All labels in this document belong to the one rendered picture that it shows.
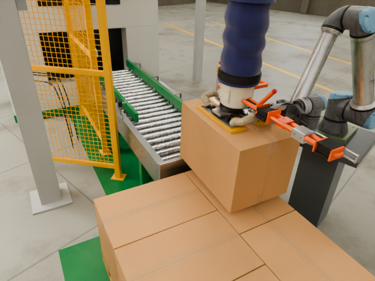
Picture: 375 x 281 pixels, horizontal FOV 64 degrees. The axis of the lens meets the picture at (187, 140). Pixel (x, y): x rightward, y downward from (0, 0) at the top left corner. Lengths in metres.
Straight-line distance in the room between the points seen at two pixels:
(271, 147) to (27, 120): 1.64
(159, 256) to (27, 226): 1.36
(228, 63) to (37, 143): 1.52
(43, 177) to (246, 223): 1.61
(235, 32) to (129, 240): 1.12
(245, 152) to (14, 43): 1.53
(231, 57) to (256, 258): 0.96
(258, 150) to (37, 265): 1.62
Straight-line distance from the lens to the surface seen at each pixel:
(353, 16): 1.78
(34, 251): 2.44
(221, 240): 1.60
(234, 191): 1.55
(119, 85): 3.48
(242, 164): 1.47
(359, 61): 1.87
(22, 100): 2.30
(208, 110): 1.70
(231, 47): 1.51
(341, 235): 2.65
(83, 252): 2.32
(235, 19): 1.48
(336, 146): 1.30
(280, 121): 1.41
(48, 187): 2.65
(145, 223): 1.66
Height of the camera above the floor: 1.73
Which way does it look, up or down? 30 degrees down
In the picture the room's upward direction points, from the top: 2 degrees clockwise
